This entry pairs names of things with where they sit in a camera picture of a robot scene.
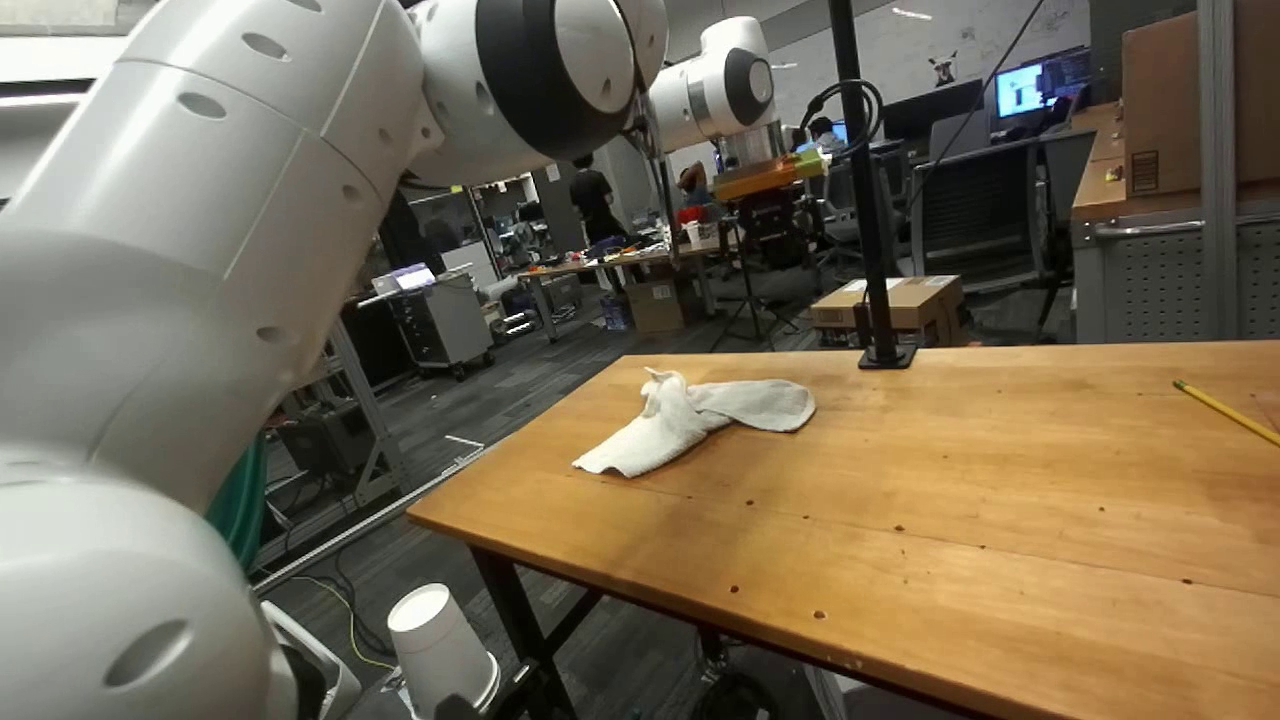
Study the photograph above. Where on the white towel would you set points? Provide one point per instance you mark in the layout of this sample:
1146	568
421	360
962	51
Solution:
666	427

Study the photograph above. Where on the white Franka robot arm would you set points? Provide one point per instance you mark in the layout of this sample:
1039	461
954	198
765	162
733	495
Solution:
201	267

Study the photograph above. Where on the person in black t-shirt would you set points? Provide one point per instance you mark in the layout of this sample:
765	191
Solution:
592	203

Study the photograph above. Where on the white rolling cabinet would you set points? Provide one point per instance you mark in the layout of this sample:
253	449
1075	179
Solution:
444	325

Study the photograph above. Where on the open laptop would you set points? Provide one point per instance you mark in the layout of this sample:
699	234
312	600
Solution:
406	278

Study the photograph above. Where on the person in dark clothing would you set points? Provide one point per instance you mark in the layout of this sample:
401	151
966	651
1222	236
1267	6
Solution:
401	234

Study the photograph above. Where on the black vertical pole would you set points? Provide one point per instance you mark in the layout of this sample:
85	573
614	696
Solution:
866	203

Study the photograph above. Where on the low cardboard box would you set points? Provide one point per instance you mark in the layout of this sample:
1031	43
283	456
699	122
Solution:
922	304

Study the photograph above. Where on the grey metal cart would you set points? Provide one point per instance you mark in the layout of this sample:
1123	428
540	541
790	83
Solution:
350	400

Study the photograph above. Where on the white paper cup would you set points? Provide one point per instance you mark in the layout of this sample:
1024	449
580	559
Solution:
433	646

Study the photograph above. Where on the dark grey square panel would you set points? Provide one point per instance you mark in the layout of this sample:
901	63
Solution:
981	204

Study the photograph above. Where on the lit computer monitor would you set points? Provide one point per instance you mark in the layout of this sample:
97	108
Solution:
1024	90

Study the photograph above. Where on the grey metal cabinet wooden top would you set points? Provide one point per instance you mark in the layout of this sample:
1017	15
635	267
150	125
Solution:
1146	282

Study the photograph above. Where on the large cardboard box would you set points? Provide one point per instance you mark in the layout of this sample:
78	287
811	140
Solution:
1163	94

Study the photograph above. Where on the yellow pencil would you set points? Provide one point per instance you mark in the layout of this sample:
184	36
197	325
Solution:
1224	414

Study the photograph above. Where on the yellow wrist camera mount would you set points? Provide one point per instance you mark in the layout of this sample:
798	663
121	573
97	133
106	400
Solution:
762	183

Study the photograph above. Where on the black table frame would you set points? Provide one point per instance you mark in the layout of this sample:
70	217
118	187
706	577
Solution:
515	623

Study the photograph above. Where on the grey metal post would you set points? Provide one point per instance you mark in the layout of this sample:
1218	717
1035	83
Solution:
1218	162

